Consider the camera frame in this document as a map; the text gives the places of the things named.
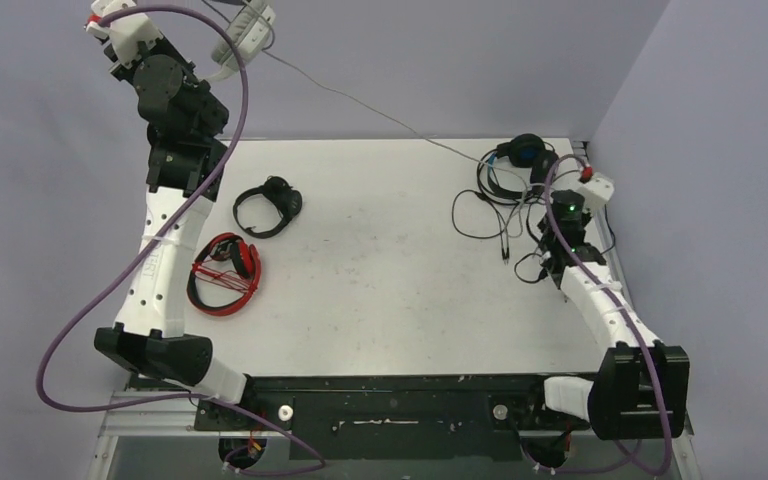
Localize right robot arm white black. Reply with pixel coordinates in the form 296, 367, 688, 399
538, 190, 690, 440

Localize red headphone cable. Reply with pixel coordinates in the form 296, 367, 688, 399
191, 261, 256, 293

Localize black headset cable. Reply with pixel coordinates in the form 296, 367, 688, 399
450, 168, 617, 266

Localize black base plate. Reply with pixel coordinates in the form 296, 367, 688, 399
191, 372, 611, 462

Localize red black headphones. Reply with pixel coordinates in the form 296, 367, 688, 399
186, 232, 263, 317

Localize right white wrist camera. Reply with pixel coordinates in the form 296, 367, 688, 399
571, 172, 616, 213

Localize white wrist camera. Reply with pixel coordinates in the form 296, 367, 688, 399
571, 172, 616, 213
85, 0, 164, 67

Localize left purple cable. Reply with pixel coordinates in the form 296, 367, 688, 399
34, 5, 327, 478

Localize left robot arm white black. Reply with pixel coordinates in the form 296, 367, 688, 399
94, 38, 248, 403

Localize small black headphones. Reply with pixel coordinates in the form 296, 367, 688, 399
232, 175, 304, 240

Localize white grey headphones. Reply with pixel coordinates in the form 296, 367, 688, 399
206, 0, 276, 83

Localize black blue headphones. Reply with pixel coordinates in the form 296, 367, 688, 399
476, 133, 559, 206

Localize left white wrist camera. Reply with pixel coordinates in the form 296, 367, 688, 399
85, 0, 164, 67

